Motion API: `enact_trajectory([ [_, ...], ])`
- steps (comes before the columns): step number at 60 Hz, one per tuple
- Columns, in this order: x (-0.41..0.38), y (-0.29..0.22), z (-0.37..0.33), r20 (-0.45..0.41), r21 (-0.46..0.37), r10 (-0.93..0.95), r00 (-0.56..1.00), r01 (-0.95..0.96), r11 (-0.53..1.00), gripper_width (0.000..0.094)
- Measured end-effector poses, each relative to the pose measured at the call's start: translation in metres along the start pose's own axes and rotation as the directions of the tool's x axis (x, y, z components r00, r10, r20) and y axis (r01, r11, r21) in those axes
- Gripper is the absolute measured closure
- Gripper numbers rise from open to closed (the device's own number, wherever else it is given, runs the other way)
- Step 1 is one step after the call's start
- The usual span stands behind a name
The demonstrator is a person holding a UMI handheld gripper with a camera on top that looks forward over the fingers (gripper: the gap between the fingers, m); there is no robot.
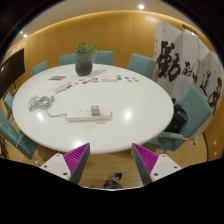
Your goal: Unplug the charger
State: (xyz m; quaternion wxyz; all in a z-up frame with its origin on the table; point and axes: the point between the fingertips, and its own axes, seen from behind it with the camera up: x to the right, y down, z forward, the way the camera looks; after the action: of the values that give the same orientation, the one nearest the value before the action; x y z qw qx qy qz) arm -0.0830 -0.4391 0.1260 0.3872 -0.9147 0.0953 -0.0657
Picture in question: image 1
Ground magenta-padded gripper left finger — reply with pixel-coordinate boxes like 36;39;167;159
39;142;92;185

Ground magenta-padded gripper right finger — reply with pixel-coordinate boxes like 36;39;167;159
130;143;184;186

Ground small beige charger block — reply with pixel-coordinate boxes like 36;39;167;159
90;105;102;117

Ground person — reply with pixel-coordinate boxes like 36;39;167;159
102;171;125;190

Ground white power strip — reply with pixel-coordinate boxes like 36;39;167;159
65;106;113;123

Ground black bag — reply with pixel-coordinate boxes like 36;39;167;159
164;98;189;134

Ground teal chair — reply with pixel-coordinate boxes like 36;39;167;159
0;109;40;161
3;92;15;118
144;84;213;153

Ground strip of coloured stickers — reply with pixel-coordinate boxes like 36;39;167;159
54;82;73;95

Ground flat grey card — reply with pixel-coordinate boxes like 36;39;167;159
48;75;67;82

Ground flat white box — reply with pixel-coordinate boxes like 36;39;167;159
100;75;119;83

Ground green plant in grey pot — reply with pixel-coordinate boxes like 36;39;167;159
73;41;99;77

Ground group of teal chairs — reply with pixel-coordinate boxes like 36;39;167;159
30;50;158;80

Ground white calligraphy folding screen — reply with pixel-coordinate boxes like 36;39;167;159
152;22;224;116

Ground ceiling lights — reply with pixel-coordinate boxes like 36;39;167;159
19;3;146;38

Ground grey coiled power cable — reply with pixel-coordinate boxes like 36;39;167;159
27;94;68;119

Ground black wall screen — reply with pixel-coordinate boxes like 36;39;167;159
0;48;26;98

